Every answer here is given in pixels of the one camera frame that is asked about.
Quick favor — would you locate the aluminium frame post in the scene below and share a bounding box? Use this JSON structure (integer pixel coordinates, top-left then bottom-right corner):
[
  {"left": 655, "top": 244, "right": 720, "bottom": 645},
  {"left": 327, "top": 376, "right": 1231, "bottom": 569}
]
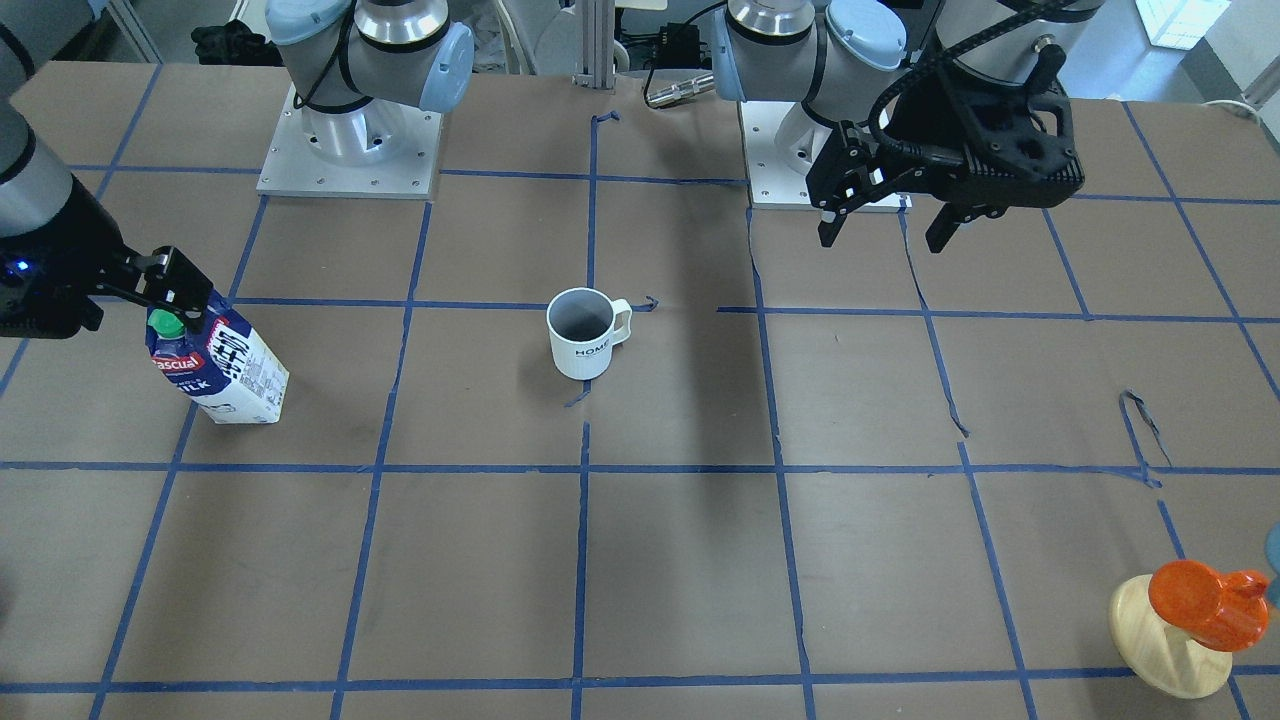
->
[{"left": 572, "top": 0, "right": 616, "bottom": 94}]

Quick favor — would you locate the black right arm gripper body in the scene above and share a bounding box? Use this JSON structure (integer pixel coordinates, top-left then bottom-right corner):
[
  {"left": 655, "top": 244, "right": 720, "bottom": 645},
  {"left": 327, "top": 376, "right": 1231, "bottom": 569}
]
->
[{"left": 1, "top": 177, "right": 131, "bottom": 340}]

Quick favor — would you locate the beige wooden stand base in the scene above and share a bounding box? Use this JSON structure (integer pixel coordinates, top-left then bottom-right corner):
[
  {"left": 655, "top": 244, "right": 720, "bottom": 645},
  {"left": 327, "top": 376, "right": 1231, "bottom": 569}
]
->
[{"left": 1108, "top": 574, "right": 1233, "bottom": 700}]

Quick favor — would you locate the white HOME mug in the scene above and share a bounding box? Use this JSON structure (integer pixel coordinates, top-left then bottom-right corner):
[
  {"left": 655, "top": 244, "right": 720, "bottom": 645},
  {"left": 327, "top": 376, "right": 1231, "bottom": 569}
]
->
[{"left": 547, "top": 287, "right": 634, "bottom": 380}]

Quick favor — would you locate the orange mug on stand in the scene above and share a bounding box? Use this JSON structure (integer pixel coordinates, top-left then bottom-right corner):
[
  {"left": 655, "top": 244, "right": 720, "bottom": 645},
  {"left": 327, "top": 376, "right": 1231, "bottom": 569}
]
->
[{"left": 1148, "top": 559, "right": 1270, "bottom": 653}]

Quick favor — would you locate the blue white milk carton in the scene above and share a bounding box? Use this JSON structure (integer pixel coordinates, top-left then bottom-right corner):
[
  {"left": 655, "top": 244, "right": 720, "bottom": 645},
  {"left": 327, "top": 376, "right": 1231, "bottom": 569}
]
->
[{"left": 146, "top": 291, "right": 289, "bottom": 424}]

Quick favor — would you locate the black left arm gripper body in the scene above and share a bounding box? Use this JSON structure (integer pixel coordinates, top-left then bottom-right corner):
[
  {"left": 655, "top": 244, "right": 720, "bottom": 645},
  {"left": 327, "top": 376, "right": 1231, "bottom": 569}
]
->
[{"left": 879, "top": 65, "right": 1085, "bottom": 213}]

